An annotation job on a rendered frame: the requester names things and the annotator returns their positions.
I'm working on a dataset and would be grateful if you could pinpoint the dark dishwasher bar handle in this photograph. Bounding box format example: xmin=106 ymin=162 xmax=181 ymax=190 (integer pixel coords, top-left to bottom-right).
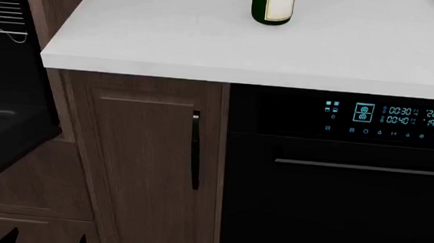
xmin=274 ymin=158 xmax=434 ymax=177

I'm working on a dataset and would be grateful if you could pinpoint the dark green wine bottle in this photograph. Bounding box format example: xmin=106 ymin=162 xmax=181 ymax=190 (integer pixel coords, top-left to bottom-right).
xmin=250 ymin=0 xmax=296 ymax=28

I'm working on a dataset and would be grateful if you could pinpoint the black built-in oven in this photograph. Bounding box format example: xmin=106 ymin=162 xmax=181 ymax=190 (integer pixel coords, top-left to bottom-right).
xmin=219 ymin=83 xmax=434 ymax=243

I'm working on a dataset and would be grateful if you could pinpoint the brown wooden drawer front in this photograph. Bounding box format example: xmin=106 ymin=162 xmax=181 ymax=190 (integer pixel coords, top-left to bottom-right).
xmin=0 ymin=212 xmax=105 ymax=243

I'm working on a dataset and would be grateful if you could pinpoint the brown wooden cabinet door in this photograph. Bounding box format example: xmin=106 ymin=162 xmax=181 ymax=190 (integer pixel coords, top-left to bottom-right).
xmin=47 ymin=70 xmax=232 ymax=243

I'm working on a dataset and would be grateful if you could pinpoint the white countertop slab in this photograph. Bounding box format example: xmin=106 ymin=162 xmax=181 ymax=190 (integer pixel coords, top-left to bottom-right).
xmin=39 ymin=0 xmax=434 ymax=101

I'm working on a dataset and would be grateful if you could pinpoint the black cabinet door handle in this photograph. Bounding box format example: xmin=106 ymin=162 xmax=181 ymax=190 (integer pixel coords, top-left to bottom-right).
xmin=187 ymin=109 xmax=206 ymax=192

